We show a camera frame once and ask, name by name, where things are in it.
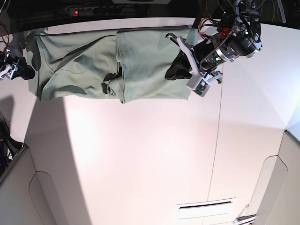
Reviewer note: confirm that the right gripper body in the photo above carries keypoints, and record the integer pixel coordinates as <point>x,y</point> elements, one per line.
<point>9,67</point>

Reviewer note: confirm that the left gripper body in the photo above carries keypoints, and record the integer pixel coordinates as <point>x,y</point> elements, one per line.
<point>208,55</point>

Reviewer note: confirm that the green T-shirt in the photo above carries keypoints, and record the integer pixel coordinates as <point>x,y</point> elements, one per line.
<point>123,64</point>

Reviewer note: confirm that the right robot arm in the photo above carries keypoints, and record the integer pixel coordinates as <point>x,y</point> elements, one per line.
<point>16,43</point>

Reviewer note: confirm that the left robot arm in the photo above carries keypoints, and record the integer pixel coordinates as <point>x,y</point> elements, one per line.
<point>236,34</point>

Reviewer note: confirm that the white slotted panel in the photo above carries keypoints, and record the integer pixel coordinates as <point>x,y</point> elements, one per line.
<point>205,209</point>

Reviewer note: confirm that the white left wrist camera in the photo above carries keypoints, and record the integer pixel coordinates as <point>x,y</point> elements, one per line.
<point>198,85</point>

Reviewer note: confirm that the power strip with red switch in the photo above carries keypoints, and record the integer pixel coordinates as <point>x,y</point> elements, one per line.
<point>100,10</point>

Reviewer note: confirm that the grey metal bracket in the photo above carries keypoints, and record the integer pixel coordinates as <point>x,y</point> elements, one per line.
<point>244,220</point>

